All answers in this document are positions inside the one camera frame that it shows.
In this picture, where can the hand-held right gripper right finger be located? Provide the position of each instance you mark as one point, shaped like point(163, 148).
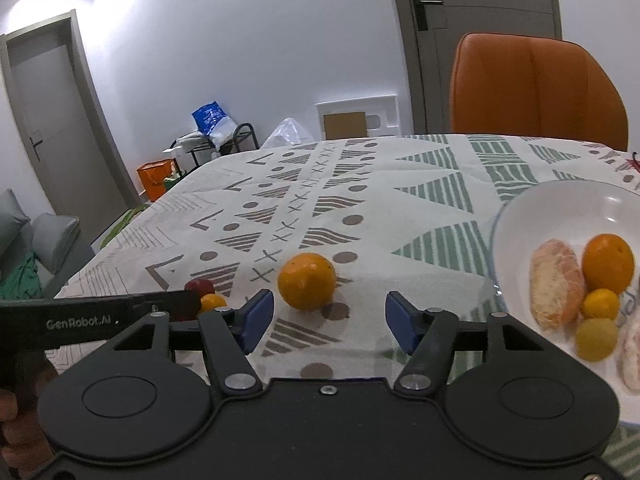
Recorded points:
point(400, 322)

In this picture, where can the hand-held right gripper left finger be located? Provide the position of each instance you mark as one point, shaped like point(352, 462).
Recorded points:
point(257, 317)

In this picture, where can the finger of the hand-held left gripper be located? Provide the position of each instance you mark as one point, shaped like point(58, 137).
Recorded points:
point(175, 302)

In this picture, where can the dark red fruit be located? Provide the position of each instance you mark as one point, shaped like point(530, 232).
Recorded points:
point(200, 286)

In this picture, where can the small orange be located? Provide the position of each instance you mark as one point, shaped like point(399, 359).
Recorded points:
point(214, 302)
point(600, 304)

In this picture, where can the large orange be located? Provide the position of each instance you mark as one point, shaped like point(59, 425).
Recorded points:
point(306, 280)

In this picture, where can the white ceramic bowl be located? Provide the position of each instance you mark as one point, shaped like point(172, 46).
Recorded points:
point(550, 210)

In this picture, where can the yellow-green round fruit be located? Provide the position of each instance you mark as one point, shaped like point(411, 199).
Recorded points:
point(596, 338)

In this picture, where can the medium orange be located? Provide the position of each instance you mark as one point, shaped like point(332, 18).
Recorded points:
point(607, 262)

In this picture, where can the peeled pomelo piece pale pink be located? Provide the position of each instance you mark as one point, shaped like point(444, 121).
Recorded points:
point(631, 355)

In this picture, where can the person's left hand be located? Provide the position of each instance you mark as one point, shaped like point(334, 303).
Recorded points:
point(10, 425)

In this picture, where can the green cloth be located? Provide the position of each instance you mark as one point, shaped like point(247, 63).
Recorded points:
point(20, 280)

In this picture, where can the grey sofa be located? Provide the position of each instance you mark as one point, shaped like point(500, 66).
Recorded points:
point(55, 240)

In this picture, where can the green floor mat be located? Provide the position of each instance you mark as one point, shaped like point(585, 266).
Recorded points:
point(120, 220)

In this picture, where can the orange paper bag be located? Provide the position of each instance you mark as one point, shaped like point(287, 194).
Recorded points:
point(152, 180)

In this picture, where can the patterned tablecloth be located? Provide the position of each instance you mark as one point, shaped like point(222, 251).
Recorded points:
point(400, 160)

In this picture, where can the black shoe rack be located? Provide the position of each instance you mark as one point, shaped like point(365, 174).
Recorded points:
point(245, 137)

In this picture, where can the translucent plastic bag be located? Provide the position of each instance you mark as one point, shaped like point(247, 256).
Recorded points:
point(287, 135)

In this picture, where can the blue plastic bag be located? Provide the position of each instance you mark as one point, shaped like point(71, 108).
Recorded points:
point(207, 115)

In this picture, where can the grey side door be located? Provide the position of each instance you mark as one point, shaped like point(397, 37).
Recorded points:
point(55, 120)

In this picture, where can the brown cardboard piece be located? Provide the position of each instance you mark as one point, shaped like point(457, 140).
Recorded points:
point(345, 125)

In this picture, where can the white foam packaging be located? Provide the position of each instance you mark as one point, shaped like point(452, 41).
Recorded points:
point(385, 110)

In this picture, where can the orange leather chair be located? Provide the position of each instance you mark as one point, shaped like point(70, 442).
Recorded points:
point(535, 90)

